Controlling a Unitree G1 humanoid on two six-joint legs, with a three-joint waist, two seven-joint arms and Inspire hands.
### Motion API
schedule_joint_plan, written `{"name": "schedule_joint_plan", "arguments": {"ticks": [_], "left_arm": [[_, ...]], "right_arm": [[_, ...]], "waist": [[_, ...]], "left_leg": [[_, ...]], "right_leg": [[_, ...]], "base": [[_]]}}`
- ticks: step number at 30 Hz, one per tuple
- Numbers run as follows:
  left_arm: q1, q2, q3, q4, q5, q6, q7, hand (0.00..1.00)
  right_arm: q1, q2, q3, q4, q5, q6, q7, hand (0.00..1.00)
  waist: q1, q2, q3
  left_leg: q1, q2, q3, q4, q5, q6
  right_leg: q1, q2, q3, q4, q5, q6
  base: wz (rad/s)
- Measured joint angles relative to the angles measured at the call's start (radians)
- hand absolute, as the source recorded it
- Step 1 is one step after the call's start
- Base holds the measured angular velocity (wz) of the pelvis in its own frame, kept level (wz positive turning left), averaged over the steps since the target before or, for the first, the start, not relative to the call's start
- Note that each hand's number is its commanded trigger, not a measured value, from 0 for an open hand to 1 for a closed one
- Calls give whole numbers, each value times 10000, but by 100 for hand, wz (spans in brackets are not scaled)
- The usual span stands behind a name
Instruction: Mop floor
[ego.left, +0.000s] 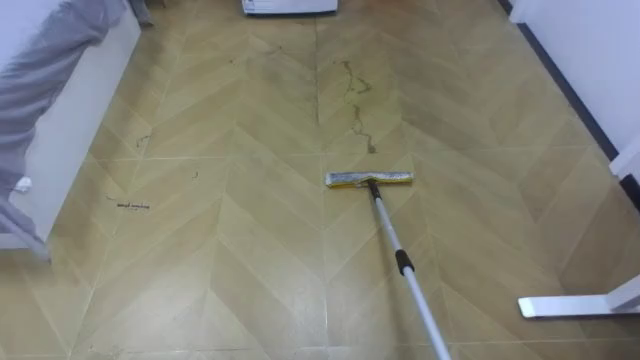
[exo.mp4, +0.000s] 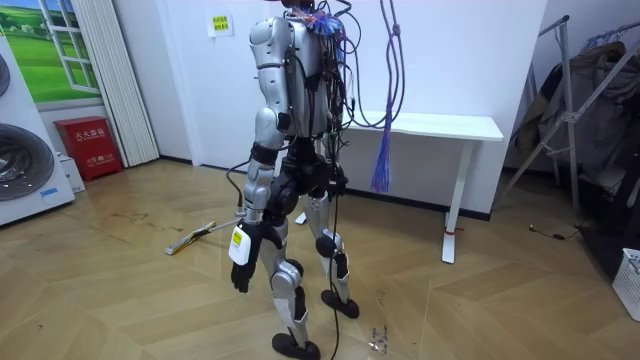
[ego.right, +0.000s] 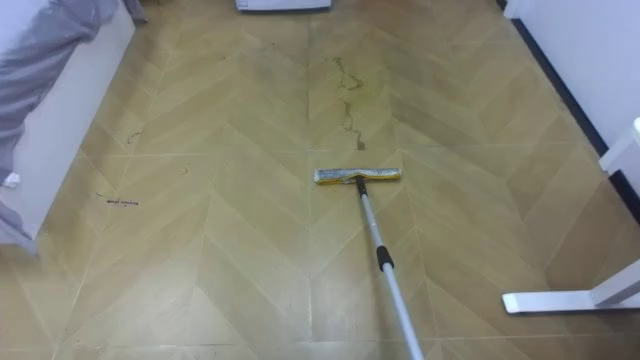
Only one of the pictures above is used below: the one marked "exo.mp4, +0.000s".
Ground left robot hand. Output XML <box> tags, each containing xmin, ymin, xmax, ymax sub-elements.
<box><xmin>228</xmin><ymin>220</ymin><xmax>284</xmax><ymax>295</ymax></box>

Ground flat mop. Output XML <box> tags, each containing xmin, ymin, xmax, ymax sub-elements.
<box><xmin>164</xmin><ymin>217</ymin><xmax>242</xmax><ymax>257</ymax></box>

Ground robot legs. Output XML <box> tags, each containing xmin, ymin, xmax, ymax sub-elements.
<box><xmin>259</xmin><ymin>142</ymin><xmax>361</xmax><ymax>360</ymax></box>

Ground red fire equipment box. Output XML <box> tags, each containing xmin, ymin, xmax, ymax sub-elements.
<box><xmin>53</xmin><ymin>115</ymin><xmax>124</xmax><ymax>183</ymax></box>

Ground robot body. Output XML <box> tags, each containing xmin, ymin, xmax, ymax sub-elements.
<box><xmin>248</xmin><ymin>0</ymin><xmax>362</xmax><ymax>201</ymax></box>

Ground small white box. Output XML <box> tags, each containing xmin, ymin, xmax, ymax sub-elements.
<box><xmin>56</xmin><ymin>151</ymin><xmax>87</xmax><ymax>195</ymax></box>

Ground white pleated folding screen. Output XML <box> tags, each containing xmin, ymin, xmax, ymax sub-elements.
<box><xmin>69</xmin><ymin>0</ymin><xmax>161</xmax><ymax>169</ymax></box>

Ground white desk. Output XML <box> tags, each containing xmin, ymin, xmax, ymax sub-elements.
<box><xmin>293</xmin><ymin>110</ymin><xmax>505</xmax><ymax>265</ymax></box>

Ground white washing machine tower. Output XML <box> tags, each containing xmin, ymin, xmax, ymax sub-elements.
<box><xmin>0</xmin><ymin>34</ymin><xmax>77</xmax><ymax>227</ymax></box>

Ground metal clothes rack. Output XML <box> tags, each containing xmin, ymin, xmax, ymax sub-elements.
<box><xmin>492</xmin><ymin>14</ymin><xmax>640</xmax><ymax>212</ymax></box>

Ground hanging clothes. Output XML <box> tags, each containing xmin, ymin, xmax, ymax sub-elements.
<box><xmin>514</xmin><ymin>40</ymin><xmax>640</xmax><ymax>201</ymax></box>

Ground white plastic basket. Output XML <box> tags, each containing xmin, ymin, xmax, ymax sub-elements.
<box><xmin>611</xmin><ymin>247</ymin><xmax>640</xmax><ymax>323</ymax></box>

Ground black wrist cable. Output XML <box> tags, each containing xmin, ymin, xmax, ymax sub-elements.
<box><xmin>225</xmin><ymin>158</ymin><xmax>253</xmax><ymax>217</ymax></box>

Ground cable bundle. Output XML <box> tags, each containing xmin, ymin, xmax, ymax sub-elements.
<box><xmin>344</xmin><ymin>0</ymin><xmax>407</xmax><ymax>195</ymax></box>

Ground white paper wall note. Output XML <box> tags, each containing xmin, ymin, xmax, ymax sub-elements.
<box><xmin>205</xmin><ymin>8</ymin><xmax>235</xmax><ymax>39</ymax></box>

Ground window landscape wall poster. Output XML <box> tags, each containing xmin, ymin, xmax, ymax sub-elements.
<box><xmin>0</xmin><ymin>0</ymin><xmax>102</xmax><ymax>105</ymax></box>

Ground thin black floor cable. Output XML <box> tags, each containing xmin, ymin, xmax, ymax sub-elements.
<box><xmin>528</xmin><ymin>219</ymin><xmax>589</xmax><ymax>242</ymax></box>

